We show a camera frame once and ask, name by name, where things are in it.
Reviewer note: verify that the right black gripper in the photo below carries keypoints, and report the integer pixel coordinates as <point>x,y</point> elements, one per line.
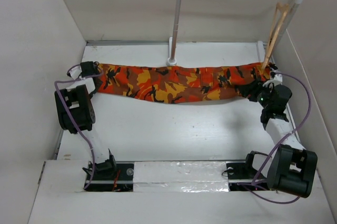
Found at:
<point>268,88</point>

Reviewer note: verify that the orange camouflage trousers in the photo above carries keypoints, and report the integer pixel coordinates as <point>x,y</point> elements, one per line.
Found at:
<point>176,84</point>

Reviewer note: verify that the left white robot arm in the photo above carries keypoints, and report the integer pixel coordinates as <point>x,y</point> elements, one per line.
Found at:
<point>76,113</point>

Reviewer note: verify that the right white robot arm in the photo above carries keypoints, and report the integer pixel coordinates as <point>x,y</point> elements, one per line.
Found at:
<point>289,167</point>

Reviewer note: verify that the wooden clothes hanger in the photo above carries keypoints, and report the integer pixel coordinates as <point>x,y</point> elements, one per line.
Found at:
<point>280,13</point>

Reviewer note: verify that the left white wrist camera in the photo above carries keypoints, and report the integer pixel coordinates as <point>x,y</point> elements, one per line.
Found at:
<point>75,72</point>

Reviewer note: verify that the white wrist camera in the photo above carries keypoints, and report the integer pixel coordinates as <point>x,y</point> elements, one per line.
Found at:
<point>275,79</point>
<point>75,72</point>

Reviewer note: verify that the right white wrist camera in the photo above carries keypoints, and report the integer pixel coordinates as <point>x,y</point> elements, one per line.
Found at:
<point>275,79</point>

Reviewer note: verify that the black base rail with foil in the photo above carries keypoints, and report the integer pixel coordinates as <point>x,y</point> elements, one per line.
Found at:
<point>168,176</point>

